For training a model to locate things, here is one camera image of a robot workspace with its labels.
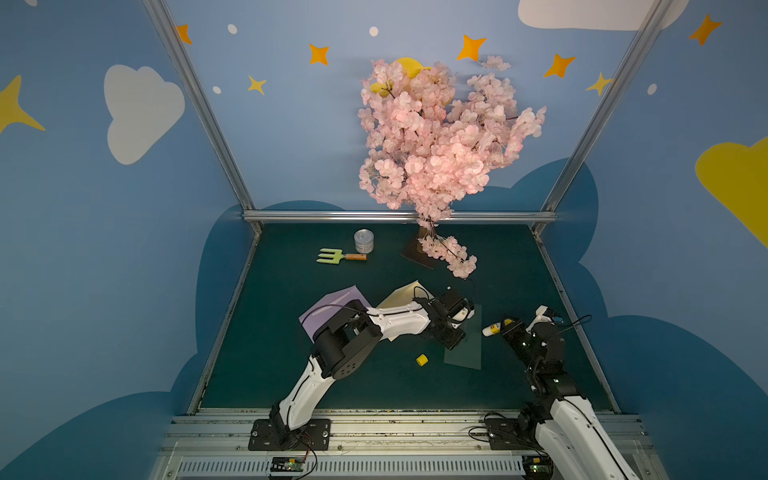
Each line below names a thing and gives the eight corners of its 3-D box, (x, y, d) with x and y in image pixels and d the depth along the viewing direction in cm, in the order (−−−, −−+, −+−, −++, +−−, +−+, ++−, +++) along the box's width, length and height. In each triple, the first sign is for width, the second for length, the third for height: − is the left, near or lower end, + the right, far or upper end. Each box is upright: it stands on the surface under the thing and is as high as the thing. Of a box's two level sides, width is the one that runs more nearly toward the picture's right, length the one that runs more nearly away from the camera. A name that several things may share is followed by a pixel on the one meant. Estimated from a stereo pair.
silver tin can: (354, 253, 114) (353, 244, 110) (356, 237, 119) (355, 228, 115) (373, 253, 114) (373, 244, 110) (374, 237, 119) (373, 228, 115)
